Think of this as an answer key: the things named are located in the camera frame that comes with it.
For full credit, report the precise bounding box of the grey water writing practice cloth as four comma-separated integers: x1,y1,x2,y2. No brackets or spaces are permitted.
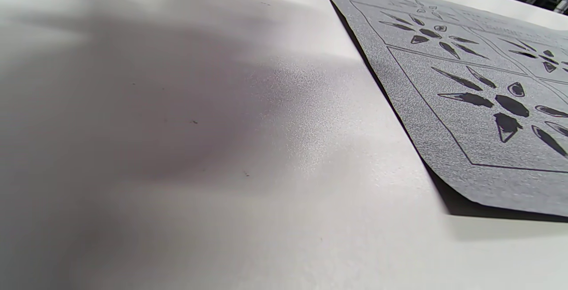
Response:
319,0,568,218

